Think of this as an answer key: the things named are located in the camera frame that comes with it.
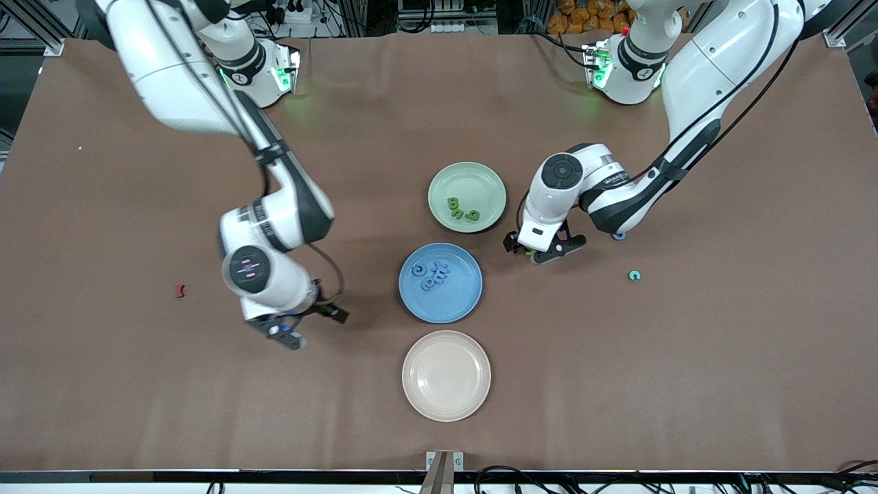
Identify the green plate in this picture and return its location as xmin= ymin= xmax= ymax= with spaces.
xmin=428 ymin=162 xmax=508 ymax=233

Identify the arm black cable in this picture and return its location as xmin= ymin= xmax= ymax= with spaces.
xmin=514 ymin=0 xmax=803 ymax=237
xmin=147 ymin=0 xmax=346 ymax=304

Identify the orange fruit bag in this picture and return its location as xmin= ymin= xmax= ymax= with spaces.
xmin=547 ymin=0 xmax=632 ymax=35

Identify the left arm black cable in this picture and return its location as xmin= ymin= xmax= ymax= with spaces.
xmin=514 ymin=0 xmax=803 ymax=237

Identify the silver metal bracket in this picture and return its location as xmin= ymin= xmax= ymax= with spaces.
xmin=425 ymin=450 xmax=465 ymax=494

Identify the white power strip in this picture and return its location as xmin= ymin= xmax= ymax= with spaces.
xmin=273 ymin=0 xmax=315 ymax=25
xmin=431 ymin=19 xmax=497 ymax=35

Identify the beige plate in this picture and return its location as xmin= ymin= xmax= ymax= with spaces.
xmin=402 ymin=330 xmax=492 ymax=422

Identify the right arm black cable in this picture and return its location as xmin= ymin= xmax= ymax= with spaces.
xmin=147 ymin=0 xmax=346 ymax=304

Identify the black looping cable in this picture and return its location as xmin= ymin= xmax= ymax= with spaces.
xmin=473 ymin=465 xmax=549 ymax=494

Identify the aluminium frame rail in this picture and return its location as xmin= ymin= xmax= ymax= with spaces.
xmin=0 ymin=0 xmax=66 ymax=57
xmin=823 ymin=0 xmax=878 ymax=50

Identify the blue plate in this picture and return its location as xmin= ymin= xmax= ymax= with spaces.
xmin=399 ymin=243 xmax=484 ymax=325

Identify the brown table cover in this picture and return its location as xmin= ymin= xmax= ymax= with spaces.
xmin=0 ymin=31 xmax=878 ymax=474

